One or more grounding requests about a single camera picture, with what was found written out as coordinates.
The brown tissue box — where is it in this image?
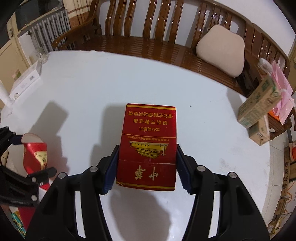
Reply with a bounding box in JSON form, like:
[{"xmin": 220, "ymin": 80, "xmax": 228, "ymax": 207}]
[{"xmin": 248, "ymin": 115, "xmax": 270, "ymax": 146}]

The pink plastic bag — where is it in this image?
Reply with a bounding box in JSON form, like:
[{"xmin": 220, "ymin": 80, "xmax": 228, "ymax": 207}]
[{"xmin": 271, "ymin": 61, "xmax": 295, "ymax": 125}]

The wooden armchair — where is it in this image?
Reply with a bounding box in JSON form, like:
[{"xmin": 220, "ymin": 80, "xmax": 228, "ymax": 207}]
[{"xmin": 245, "ymin": 22, "xmax": 293, "ymax": 141}]

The beige curtain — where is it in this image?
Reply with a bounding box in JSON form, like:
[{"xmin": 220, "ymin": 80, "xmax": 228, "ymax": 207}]
[{"xmin": 63, "ymin": 0, "xmax": 92, "ymax": 28}]

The red cigarette pack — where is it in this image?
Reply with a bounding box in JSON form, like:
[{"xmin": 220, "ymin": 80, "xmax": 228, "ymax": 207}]
[{"xmin": 116, "ymin": 103, "xmax": 177, "ymax": 191}]

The wooden coffee table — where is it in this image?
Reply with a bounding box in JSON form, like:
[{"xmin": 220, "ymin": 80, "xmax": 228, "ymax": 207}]
[{"xmin": 1, "ymin": 51, "xmax": 269, "ymax": 240}]

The glass jar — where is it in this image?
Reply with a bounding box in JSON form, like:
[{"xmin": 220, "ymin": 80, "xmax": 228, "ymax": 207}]
[{"xmin": 36, "ymin": 52, "xmax": 48, "ymax": 64}]

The grey radiator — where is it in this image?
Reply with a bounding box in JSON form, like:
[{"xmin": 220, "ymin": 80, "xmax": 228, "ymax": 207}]
[{"xmin": 18, "ymin": 8, "xmax": 71, "ymax": 54}]

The long wooden bench sofa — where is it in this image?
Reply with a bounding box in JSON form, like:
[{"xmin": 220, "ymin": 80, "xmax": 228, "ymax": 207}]
[{"xmin": 52, "ymin": 1, "xmax": 260, "ymax": 96}]

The red paper envelope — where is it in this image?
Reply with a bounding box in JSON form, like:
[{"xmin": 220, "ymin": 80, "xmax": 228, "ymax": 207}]
[{"xmin": 18, "ymin": 133, "xmax": 48, "ymax": 230}]

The green beige drink carton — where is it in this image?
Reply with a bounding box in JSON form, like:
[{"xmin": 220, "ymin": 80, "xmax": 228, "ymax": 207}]
[{"xmin": 237, "ymin": 76, "xmax": 281, "ymax": 128}]

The beige cushion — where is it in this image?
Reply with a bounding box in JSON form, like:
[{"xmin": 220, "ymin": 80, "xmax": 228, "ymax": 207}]
[{"xmin": 196, "ymin": 25, "xmax": 245, "ymax": 78}]

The white paper roll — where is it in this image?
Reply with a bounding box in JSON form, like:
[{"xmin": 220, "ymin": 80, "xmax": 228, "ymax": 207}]
[{"xmin": 0, "ymin": 81, "xmax": 14, "ymax": 108}]

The white flat box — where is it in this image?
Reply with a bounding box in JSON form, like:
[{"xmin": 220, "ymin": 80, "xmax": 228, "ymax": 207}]
[{"xmin": 9, "ymin": 61, "xmax": 42, "ymax": 100}]

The cardboard boxes stack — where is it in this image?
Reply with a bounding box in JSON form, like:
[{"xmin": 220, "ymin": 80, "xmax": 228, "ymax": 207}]
[{"xmin": 267, "ymin": 142, "xmax": 295, "ymax": 238}]

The window with yellow frame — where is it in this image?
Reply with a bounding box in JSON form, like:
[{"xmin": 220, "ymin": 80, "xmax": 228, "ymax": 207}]
[{"xmin": 15, "ymin": 0, "xmax": 64, "ymax": 30}]

